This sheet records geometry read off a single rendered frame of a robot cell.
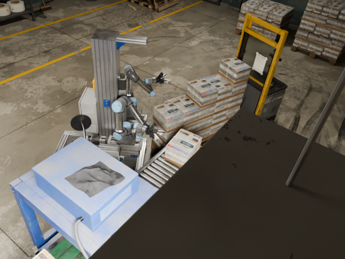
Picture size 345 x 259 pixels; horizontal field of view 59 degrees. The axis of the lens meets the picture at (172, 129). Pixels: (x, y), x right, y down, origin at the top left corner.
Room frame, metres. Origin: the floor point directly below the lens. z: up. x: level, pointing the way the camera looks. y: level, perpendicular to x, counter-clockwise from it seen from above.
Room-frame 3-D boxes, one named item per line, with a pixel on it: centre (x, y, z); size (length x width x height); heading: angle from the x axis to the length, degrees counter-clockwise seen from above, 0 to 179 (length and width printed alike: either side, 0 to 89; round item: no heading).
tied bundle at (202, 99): (3.81, -0.37, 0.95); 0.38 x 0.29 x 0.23; 38
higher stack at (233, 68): (4.18, -0.83, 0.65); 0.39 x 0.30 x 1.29; 39
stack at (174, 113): (3.73, -0.26, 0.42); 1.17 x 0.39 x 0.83; 129
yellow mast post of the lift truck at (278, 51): (4.20, -1.37, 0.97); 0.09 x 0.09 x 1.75; 39
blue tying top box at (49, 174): (1.42, 0.58, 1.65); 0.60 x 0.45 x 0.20; 58
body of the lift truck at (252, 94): (4.69, -1.45, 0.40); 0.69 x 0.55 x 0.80; 39
